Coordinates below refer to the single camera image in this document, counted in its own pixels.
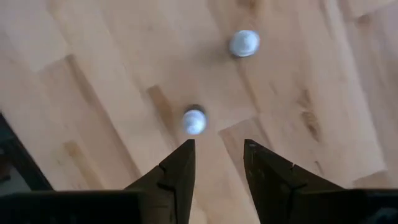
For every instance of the small dark white-labelled coloring bottle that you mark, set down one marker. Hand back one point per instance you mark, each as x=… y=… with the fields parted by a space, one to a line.
x=244 y=43

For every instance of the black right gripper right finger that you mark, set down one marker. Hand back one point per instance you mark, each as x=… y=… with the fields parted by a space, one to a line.
x=273 y=193

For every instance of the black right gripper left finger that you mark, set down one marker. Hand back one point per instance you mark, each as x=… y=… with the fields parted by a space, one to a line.
x=174 y=193

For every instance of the black table frame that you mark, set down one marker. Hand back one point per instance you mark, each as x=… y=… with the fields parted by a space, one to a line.
x=15 y=146

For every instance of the small purple food coloring bottle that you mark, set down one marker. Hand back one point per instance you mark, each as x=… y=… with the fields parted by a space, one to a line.
x=194 y=123

